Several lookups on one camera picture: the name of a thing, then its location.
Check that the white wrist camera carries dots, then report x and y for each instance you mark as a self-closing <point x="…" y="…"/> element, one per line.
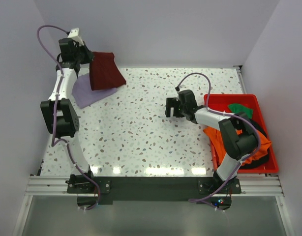
<point x="179" y="88"/>
<point x="74" y="34"/>

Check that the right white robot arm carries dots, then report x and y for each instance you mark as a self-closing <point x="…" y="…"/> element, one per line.
<point x="240" y="138"/>

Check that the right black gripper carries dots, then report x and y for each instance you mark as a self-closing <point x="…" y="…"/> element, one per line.
<point x="171" y="103"/>

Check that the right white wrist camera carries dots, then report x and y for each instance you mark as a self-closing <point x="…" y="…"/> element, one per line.
<point x="179" y="88"/>

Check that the red plastic bin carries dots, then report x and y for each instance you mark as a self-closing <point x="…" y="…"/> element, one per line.
<point x="220" y="102"/>

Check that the black t shirt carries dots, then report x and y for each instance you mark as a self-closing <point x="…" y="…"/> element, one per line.
<point x="262" y="156"/>

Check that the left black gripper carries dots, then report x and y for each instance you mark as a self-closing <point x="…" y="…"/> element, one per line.
<point x="89" y="55"/>

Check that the green t shirt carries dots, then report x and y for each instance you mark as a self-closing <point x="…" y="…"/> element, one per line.
<point x="237" y="108"/>

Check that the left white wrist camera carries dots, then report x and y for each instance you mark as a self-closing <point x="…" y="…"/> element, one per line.
<point x="74" y="34"/>

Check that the orange t shirt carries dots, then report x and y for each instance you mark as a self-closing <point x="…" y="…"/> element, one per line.
<point x="216" y="139"/>

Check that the folded lilac t shirt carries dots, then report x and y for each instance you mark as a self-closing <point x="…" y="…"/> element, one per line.
<point x="83" y="94"/>

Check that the maroon t shirt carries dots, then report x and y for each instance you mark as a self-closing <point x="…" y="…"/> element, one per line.
<point x="104" y="73"/>

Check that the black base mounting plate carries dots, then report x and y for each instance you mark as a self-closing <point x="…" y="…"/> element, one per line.
<point x="147" y="189"/>

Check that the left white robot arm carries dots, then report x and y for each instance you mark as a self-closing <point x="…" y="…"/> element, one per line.
<point x="61" y="118"/>

